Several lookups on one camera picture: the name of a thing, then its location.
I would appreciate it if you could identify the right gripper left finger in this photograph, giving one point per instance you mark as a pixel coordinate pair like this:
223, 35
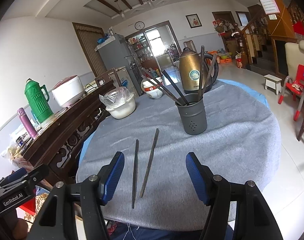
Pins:
56, 219

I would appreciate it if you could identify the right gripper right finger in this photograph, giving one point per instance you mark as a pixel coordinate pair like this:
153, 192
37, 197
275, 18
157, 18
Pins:
253, 220

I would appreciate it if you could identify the dark chopstick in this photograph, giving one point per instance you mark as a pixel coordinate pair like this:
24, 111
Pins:
208, 75
155, 139
135, 170
164, 92
175, 87

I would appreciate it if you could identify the person's left hand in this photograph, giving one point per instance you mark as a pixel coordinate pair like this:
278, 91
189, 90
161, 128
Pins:
18, 227

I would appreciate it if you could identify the dark carved wooden sideboard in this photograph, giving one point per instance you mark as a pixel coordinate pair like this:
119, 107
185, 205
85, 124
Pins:
59, 145

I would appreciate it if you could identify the purple water bottle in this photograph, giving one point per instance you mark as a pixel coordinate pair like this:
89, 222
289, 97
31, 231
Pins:
27, 123

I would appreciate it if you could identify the green thermos jug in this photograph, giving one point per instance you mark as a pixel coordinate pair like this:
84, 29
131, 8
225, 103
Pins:
38, 99

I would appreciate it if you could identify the grey table cloth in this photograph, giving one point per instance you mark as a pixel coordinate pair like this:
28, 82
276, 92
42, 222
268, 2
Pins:
242, 142

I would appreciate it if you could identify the white pink rice cooker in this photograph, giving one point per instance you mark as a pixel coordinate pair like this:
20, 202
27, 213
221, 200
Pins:
68, 91

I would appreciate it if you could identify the dark grey utensil holder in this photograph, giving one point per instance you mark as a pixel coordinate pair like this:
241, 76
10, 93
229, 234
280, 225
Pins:
193, 115

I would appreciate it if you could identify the white pot with plastic bag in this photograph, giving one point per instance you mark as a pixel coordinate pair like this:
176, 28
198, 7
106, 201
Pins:
119, 102

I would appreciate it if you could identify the red plastic child chair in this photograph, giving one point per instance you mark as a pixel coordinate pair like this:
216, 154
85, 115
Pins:
296, 86

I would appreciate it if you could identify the small white stool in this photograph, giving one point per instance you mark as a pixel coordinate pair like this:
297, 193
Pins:
273, 82

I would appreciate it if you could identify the red white bowl stack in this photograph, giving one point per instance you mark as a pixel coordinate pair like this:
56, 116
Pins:
151, 88

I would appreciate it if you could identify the gold electric kettle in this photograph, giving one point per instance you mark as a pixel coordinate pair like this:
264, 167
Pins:
189, 70

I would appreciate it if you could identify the grey refrigerator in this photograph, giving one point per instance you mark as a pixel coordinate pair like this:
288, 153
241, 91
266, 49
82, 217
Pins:
117, 53

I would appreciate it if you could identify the wooden chair by wall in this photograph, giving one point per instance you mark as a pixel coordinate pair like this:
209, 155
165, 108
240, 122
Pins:
190, 44

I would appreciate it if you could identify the framed wall picture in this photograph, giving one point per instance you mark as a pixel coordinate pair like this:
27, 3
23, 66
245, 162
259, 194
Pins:
193, 20

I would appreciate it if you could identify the round wall clock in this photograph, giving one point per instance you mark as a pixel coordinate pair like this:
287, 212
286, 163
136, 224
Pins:
139, 25

